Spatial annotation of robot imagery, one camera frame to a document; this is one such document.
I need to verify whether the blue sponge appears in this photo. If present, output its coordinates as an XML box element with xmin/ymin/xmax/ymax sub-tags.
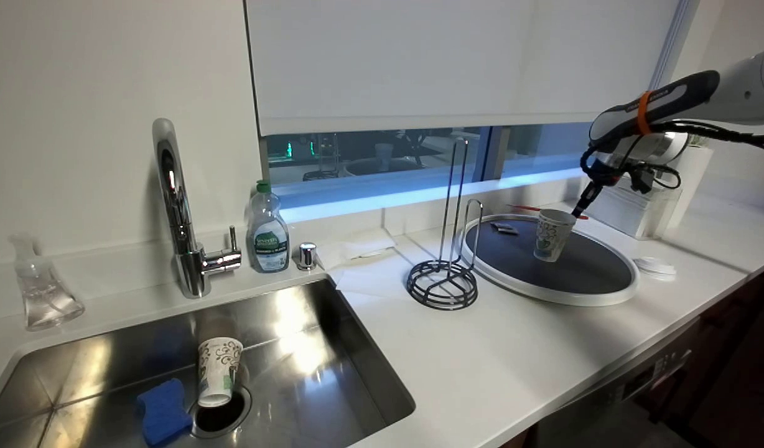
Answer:
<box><xmin>134</xmin><ymin>376</ymin><xmax>194</xmax><ymax>448</ymax></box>

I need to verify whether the small chrome sink knob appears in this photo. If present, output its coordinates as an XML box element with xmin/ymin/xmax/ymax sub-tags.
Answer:
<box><xmin>292</xmin><ymin>239</ymin><xmax>320</xmax><ymax>271</ymax></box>

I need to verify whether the window glass pane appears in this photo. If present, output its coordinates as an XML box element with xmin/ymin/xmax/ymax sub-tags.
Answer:
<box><xmin>262</xmin><ymin>122</ymin><xmax>600</xmax><ymax>213</ymax></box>

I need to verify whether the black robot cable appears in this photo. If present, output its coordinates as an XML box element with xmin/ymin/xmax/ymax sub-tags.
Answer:
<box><xmin>635</xmin><ymin>122</ymin><xmax>764</xmax><ymax>195</ymax></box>

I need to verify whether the round dark turntable tray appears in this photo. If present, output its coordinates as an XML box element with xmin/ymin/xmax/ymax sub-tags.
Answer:
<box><xmin>461</xmin><ymin>213</ymin><xmax>639</xmax><ymax>311</ymax></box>

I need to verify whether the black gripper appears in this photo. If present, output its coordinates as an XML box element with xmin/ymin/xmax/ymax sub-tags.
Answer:
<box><xmin>571</xmin><ymin>153</ymin><xmax>654</xmax><ymax>221</ymax></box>

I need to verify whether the chrome kitchen faucet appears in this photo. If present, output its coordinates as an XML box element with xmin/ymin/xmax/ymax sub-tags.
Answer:
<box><xmin>152</xmin><ymin>115</ymin><xmax>243</xmax><ymax>298</ymax></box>

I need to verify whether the white tissue box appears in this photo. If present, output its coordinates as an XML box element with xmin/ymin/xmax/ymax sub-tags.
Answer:
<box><xmin>590</xmin><ymin>188</ymin><xmax>674</xmax><ymax>241</ymax></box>

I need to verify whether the clear glass vase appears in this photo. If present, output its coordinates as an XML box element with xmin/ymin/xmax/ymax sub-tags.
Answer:
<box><xmin>8</xmin><ymin>235</ymin><xmax>88</xmax><ymax>332</ymax></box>

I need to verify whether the white roller blind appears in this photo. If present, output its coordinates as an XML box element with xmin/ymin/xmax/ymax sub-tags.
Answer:
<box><xmin>243</xmin><ymin>0</ymin><xmax>683</xmax><ymax>137</ymax></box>

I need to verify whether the stainless steel sink basin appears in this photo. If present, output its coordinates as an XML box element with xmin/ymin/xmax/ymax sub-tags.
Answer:
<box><xmin>0</xmin><ymin>276</ymin><xmax>418</xmax><ymax>448</ymax></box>

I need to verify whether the printed white paper cup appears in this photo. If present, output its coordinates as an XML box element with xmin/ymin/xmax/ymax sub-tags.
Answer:
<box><xmin>532</xmin><ymin>208</ymin><xmax>577</xmax><ymax>266</ymax></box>

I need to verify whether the black wire paper towel holder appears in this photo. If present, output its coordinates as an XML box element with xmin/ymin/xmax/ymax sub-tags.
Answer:
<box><xmin>405</xmin><ymin>135</ymin><xmax>487</xmax><ymax>313</ymax></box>

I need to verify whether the patterned paper cup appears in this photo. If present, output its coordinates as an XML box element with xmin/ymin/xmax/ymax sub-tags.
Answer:
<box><xmin>197</xmin><ymin>335</ymin><xmax>246</xmax><ymax>412</ymax></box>

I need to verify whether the clear dish soap bottle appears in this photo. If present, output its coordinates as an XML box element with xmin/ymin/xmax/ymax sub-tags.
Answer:
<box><xmin>243</xmin><ymin>179</ymin><xmax>293</xmax><ymax>276</ymax></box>

